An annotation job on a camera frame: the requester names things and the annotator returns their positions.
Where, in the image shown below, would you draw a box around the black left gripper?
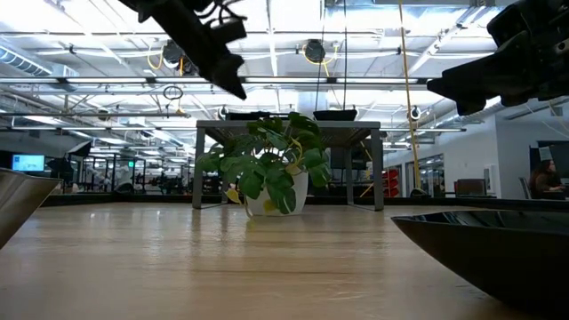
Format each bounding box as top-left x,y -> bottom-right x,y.
153,0 -> 248,100

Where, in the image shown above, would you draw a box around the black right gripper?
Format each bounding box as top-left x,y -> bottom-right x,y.
427,30 -> 569,116

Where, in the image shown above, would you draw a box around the leaf-shaped black plate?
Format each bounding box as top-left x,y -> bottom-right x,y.
390,210 -> 569,317

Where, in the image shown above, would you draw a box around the green plant in white pot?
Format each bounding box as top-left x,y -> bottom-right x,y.
195,111 -> 333,219

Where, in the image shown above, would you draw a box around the person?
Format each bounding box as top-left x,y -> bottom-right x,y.
527,158 -> 568,200

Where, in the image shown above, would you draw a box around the red storage bins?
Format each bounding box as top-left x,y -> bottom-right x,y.
382,167 -> 401,198

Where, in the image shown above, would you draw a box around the black studio lamp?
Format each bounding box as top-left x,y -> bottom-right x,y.
46,157 -> 75,179
66,140 -> 93,158

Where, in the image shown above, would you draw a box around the blue lit monitor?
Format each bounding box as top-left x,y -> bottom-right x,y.
12,154 -> 46,173

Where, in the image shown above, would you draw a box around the yellow hanging cable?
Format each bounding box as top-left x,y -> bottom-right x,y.
397,0 -> 428,196

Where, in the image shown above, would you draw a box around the dark wall board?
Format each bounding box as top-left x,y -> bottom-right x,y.
528,140 -> 569,179

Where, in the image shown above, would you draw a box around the black hanging cable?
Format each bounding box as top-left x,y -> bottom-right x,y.
341,0 -> 349,111

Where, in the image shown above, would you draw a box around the black aluminium table frame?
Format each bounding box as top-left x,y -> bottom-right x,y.
42,194 -> 569,212

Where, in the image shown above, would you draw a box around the grey ceiling air duct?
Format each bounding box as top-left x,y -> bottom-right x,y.
0,37 -> 81,79

